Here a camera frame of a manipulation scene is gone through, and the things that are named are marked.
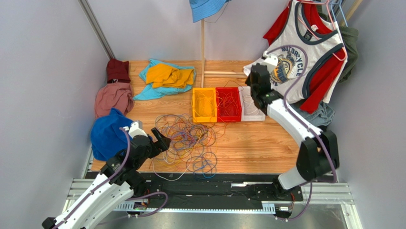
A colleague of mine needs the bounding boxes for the white cable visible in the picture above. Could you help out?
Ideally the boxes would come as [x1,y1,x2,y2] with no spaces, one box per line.
[244,95,261,116]

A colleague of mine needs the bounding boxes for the coloured cable pile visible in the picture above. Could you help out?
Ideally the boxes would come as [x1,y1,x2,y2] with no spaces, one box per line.
[149,114,229,182]

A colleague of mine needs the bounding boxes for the red cable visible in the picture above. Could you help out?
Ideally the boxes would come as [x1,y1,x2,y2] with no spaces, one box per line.
[219,80,246,118]

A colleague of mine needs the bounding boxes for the yellow cable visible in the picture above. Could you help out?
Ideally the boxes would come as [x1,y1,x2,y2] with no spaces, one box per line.
[195,90,216,120]

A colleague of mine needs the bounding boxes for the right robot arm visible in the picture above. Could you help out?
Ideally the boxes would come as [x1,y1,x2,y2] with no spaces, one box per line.
[245,64,339,199]

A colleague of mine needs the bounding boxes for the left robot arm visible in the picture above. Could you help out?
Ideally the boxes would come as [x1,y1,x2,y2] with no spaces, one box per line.
[41,123,171,229]

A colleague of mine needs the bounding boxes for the white plastic bin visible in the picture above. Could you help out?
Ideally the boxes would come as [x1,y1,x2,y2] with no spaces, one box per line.
[238,86,265,122]

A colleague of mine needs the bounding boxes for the blue cloth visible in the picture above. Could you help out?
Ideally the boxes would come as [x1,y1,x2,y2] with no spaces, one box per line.
[90,108,134,161]

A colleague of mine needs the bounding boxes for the red plastic bin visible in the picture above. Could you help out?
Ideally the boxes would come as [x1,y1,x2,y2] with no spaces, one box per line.
[215,87,242,123]

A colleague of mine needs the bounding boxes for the white motorcycle tank top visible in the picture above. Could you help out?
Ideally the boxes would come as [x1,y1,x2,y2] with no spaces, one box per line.
[244,0,348,105]

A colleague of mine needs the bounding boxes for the cyan shirt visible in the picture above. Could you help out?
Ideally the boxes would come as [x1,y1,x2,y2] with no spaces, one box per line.
[133,59,196,100]

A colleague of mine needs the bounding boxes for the wooden stand pole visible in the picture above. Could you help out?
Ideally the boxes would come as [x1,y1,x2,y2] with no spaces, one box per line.
[200,20,245,88]

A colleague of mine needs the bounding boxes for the yellow plastic bin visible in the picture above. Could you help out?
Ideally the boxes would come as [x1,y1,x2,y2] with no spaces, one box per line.
[191,88,217,123]

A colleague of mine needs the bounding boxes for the pink cloth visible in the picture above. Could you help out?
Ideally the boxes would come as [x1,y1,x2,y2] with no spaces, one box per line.
[94,82,134,118]

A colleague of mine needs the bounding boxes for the mustard yellow shirt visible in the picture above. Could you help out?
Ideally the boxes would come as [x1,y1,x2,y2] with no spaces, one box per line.
[145,63,195,89]

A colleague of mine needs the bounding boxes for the grey denim shorts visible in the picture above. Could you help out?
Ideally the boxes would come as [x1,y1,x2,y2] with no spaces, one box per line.
[290,101,335,127]

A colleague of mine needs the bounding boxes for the maroon cloth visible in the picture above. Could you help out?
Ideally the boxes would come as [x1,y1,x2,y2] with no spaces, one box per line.
[106,59,131,83]

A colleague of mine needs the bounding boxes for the blue bucket hat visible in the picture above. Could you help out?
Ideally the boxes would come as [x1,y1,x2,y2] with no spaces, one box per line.
[189,0,229,23]

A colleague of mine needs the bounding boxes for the olive green garment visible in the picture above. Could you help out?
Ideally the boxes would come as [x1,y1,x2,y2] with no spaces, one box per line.
[309,13,359,83]

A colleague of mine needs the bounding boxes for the pink clothes hanger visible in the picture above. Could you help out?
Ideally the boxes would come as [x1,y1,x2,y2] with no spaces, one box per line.
[297,0,348,62]

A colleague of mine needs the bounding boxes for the aluminium corner profile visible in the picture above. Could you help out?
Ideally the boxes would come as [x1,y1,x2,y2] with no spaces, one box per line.
[78,0,115,59]

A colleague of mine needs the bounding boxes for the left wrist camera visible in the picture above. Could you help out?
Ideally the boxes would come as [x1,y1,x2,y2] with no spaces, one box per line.
[123,120,148,138]

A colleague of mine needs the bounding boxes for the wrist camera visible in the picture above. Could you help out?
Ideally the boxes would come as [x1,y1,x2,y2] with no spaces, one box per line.
[123,120,148,138]
[260,51,279,73]

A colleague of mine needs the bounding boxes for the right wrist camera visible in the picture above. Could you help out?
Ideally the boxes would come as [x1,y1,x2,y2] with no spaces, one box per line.
[260,51,279,73]

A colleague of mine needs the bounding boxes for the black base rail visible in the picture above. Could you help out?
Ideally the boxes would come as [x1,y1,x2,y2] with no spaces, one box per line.
[84,171,304,210]

